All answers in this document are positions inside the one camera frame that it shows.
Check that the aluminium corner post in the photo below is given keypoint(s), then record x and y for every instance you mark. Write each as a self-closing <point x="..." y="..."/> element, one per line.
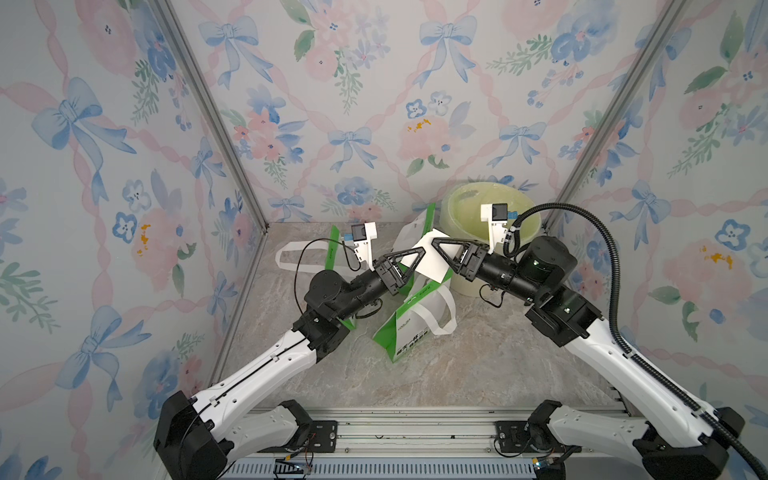
<point x="658" y="36"/>
<point x="189" y="65"/>

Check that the aluminium front rail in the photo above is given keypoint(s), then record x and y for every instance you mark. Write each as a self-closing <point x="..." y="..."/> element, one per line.
<point x="402" y="443"/>

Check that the left aluminium corner post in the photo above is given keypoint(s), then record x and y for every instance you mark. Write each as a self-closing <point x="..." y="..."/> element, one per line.
<point x="189" y="65"/>

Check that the green bin liner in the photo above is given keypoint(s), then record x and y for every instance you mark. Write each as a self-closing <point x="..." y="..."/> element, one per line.
<point x="460" y="209"/>

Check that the cream trash bin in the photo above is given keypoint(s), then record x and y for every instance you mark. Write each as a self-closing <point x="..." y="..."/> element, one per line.
<point x="529" y="230"/>

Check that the bag receipt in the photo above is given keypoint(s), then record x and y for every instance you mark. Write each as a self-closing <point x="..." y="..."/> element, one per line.
<point x="432" y="265"/>

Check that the right aluminium corner post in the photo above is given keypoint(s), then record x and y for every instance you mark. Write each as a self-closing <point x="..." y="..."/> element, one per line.
<point x="658" y="36"/>

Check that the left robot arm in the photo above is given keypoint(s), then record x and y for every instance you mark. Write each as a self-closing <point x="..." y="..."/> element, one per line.
<point x="198" y="437"/>

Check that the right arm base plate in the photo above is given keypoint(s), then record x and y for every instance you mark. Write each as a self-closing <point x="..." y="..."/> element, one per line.
<point x="515" y="438"/>

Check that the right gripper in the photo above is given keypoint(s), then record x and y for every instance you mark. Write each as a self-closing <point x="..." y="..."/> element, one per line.
<point x="471" y="269"/>

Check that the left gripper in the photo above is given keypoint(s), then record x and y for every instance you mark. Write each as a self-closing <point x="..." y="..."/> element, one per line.
<point x="392" y="280"/>

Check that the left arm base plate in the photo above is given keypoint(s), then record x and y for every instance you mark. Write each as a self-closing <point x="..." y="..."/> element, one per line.
<point x="318" y="436"/>

